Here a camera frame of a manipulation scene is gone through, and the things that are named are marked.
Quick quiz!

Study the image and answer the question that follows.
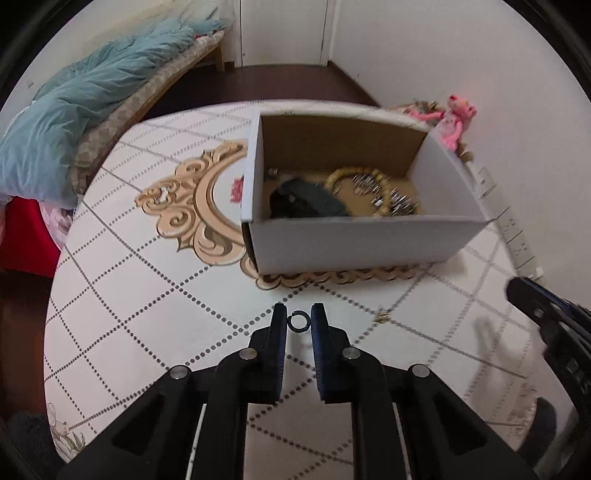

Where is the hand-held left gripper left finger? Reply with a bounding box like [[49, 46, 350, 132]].
[[55, 302, 287, 480]]

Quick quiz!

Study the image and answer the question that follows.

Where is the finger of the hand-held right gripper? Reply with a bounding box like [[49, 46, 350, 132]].
[[506, 276, 591, 344]]

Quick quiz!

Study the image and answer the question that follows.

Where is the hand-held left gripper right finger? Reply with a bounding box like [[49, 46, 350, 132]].
[[310, 302, 539, 480]]

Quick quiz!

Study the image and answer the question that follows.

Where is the white cardboard box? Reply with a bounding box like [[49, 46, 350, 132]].
[[240, 102, 491, 277]]

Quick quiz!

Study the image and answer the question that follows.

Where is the white power strip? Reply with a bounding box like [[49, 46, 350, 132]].
[[470, 164, 546, 283]]

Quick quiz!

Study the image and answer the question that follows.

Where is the black watch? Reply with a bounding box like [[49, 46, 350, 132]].
[[269, 178, 350, 219]]

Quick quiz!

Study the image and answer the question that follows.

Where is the white patterned tablecloth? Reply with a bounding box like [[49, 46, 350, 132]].
[[42, 99, 552, 480]]

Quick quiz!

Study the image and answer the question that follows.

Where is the pink plush toy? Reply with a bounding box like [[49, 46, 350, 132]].
[[412, 95, 478, 151]]

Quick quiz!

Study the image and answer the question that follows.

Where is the pink striped cloth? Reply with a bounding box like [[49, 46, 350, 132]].
[[39, 205, 74, 252]]

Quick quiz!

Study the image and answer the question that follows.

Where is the bed with checkered sheet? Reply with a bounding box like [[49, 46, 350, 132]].
[[69, 28, 228, 195]]

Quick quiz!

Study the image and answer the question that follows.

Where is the red cloth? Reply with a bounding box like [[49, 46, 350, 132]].
[[0, 196, 64, 278]]

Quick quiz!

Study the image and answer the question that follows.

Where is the white door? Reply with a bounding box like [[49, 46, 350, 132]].
[[233, 0, 334, 68]]

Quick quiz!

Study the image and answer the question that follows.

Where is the light blue blanket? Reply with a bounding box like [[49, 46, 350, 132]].
[[0, 18, 228, 208]]

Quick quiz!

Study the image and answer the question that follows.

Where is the silver chain bracelet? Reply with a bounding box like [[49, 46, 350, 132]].
[[353, 174, 419, 216]]

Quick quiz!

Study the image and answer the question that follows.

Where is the yellow bead bracelet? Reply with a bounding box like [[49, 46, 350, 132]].
[[323, 168, 422, 216]]

